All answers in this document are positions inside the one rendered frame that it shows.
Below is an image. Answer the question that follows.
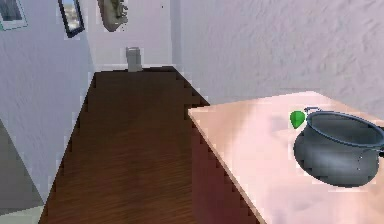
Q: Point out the dark grey cooking pot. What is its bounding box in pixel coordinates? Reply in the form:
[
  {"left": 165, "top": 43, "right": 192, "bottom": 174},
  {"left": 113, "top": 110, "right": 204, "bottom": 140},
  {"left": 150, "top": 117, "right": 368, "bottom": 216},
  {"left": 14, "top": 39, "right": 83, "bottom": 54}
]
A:
[{"left": 293, "top": 106, "right": 384, "bottom": 188}]

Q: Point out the grey wall ornament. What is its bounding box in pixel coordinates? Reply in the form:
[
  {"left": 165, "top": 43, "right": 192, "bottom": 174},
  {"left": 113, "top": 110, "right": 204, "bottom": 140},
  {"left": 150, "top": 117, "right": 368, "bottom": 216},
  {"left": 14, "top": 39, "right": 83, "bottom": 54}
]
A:
[{"left": 97, "top": 0, "right": 129, "bottom": 33}]

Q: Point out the pale pink wooden table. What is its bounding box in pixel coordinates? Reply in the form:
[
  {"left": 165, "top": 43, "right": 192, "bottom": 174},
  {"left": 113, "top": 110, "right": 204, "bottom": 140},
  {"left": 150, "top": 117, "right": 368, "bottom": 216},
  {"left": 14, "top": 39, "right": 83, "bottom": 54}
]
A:
[{"left": 187, "top": 90, "right": 384, "bottom": 224}]

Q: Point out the grey bin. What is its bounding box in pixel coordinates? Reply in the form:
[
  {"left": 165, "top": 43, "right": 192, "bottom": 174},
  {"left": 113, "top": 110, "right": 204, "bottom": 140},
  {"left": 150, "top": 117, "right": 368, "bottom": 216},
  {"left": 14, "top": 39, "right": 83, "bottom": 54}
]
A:
[{"left": 125, "top": 46, "right": 144, "bottom": 73}]

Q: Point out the white framed picture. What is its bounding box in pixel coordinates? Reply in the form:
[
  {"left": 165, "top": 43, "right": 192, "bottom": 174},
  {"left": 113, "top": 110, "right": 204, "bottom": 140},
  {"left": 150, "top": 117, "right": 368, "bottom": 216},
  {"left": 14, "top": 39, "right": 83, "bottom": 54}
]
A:
[{"left": 0, "top": 0, "right": 29, "bottom": 32}]

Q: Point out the green pear-shaped fruit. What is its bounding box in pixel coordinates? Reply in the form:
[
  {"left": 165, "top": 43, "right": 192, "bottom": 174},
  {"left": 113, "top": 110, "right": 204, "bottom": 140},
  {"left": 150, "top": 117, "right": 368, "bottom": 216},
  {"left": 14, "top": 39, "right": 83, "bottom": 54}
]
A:
[{"left": 289, "top": 110, "right": 307, "bottom": 130}]

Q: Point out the black framed picture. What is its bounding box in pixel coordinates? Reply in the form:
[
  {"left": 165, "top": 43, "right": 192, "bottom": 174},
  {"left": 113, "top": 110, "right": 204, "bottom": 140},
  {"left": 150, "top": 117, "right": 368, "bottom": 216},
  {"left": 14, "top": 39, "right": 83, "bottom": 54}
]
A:
[{"left": 57, "top": 0, "right": 86, "bottom": 39}]

